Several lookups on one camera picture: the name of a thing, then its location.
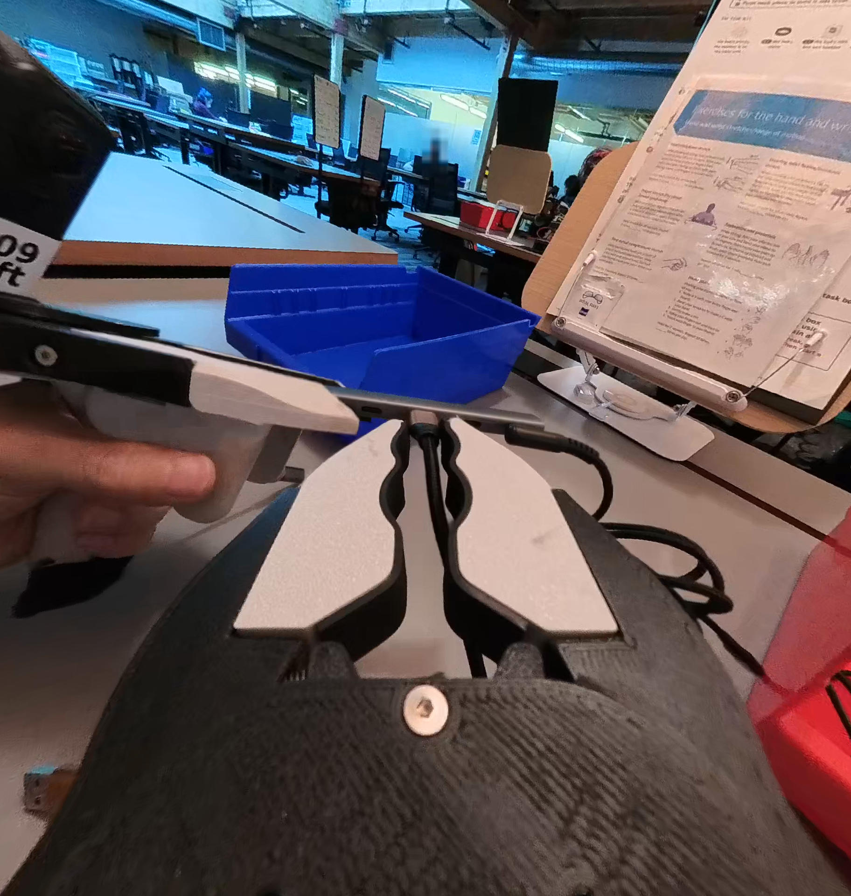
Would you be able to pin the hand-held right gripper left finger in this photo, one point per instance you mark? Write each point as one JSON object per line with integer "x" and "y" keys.
{"x": 327, "y": 553}

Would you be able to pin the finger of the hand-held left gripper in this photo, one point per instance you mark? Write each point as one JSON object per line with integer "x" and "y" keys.
{"x": 278, "y": 402}

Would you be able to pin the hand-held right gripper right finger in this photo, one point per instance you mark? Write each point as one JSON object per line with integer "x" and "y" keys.
{"x": 530, "y": 553}

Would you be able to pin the grey usb hub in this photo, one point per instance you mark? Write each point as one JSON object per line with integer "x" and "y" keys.
{"x": 481, "y": 413}

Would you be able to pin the red plastic bin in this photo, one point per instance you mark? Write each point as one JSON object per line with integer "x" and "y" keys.
{"x": 817, "y": 630}
{"x": 478, "y": 213}

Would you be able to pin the grey desk with slot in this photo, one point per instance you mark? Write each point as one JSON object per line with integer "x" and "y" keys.
{"x": 187, "y": 203}

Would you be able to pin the person's left hand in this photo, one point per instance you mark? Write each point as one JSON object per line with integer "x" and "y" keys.
{"x": 61, "y": 476}

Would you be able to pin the blue plastic bin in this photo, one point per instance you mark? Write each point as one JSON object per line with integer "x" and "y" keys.
{"x": 432, "y": 364}

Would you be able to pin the white document stand base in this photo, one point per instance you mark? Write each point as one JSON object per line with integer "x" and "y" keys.
{"x": 502, "y": 220}
{"x": 649, "y": 434}

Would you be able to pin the black office chair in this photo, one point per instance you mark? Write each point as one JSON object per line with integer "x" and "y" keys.
{"x": 355, "y": 203}

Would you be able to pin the distant document board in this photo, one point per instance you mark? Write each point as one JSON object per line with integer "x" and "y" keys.
{"x": 372, "y": 129}
{"x": 327, "y": 112}

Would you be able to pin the wooden document board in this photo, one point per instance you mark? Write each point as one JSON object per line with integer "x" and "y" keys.
{"x": 520, "y": 178}
{"x": 576, "y": 231}

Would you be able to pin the small usb adapter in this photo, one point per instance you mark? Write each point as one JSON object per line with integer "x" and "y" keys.
{"x": 47, "y": 787}

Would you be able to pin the black panel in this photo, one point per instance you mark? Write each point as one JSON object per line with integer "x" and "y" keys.
{"x": 527, "y": 112}

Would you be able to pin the white instruction sheet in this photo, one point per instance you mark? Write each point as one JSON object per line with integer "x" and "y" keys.
{"x": 782, "y": 42}

